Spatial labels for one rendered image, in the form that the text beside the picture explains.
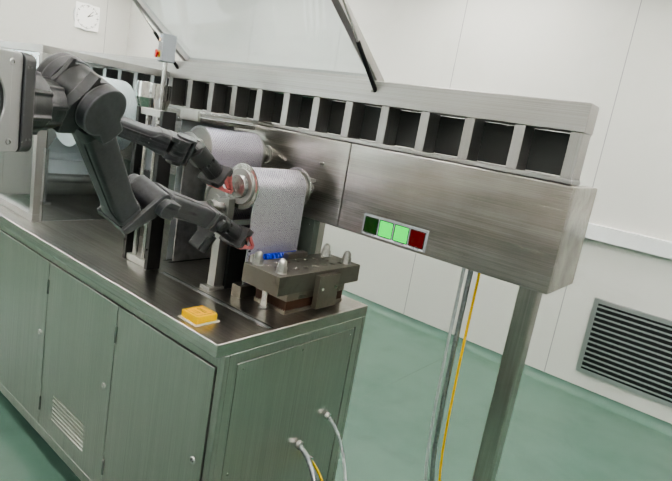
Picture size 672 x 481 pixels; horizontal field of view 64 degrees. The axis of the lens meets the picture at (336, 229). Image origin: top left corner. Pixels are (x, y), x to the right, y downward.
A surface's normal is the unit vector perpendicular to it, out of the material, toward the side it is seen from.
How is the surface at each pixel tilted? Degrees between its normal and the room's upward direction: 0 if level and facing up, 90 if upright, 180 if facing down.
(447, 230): 90
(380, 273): 90
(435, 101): 90
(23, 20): 90
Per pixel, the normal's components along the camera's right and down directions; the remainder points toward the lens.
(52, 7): 0.76, 0.25
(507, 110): -0.62, 0.04
